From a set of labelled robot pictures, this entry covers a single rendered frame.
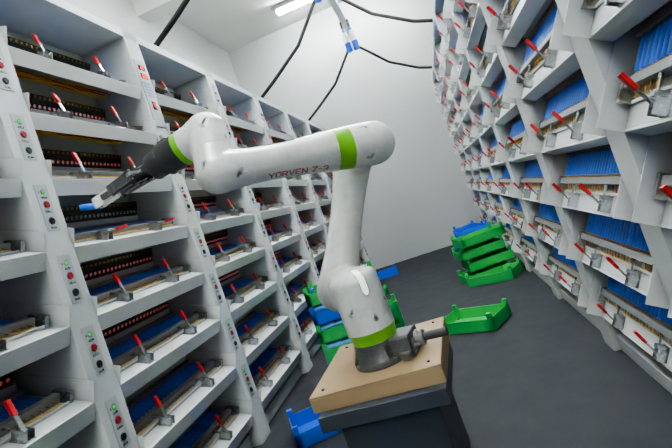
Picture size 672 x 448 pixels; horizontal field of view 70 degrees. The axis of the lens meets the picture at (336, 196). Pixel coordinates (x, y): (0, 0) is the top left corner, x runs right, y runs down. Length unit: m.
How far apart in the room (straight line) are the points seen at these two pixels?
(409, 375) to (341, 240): 0.43
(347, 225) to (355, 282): 0.24
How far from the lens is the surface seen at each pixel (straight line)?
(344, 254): 1.41
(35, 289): 1.41
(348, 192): 1.43
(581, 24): 1.09
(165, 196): 1.98
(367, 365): 1.29
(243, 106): 3.39
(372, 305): 1.25
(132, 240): 1.64
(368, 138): 1.29
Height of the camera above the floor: 0.73
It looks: 2 degrees up
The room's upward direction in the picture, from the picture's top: 19 degrees counter-clockwise
